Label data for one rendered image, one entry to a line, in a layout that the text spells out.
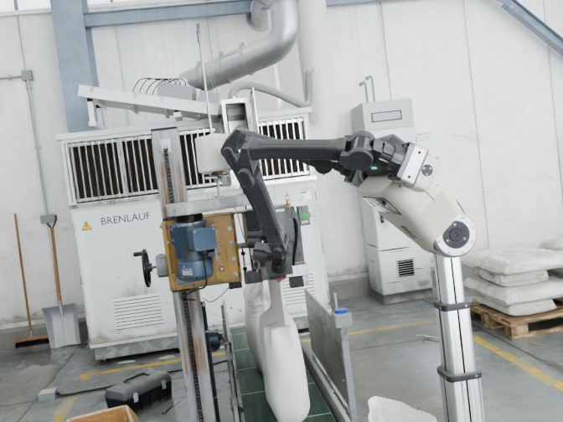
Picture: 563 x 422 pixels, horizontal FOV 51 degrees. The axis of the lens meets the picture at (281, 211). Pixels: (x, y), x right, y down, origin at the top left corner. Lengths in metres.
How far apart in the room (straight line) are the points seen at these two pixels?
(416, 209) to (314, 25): 4.19
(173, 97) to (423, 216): 3.51
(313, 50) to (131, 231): 2.44
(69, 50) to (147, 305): 2.72
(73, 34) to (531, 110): 5.25
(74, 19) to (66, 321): 3.12
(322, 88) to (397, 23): 1.74
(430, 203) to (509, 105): 5.71
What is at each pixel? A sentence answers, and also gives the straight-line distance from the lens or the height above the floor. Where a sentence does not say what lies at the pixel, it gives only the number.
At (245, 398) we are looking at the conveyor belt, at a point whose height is 0.38.
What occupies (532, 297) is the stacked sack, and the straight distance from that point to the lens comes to 5.08.
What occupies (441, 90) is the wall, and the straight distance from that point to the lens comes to 7.32.
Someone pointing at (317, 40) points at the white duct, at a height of 2.76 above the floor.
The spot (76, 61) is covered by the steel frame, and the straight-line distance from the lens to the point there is 6.51.
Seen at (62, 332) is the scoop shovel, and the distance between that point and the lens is 6.76.
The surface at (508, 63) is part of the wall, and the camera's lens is 7.73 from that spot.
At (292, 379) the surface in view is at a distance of 2.69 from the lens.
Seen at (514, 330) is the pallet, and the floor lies 0.07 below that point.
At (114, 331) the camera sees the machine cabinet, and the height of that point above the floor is 0.30.
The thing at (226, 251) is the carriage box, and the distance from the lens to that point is 2.70.
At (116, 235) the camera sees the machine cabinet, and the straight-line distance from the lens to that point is 5.48.
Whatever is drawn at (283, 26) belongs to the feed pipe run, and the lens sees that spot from 5.09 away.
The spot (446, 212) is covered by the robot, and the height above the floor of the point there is 1.28.
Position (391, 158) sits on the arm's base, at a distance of 1.80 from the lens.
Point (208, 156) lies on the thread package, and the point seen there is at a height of 1.60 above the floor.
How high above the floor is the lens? 1.46
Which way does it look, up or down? 3 degrees down
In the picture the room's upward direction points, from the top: 7 degrees counter-clockwise
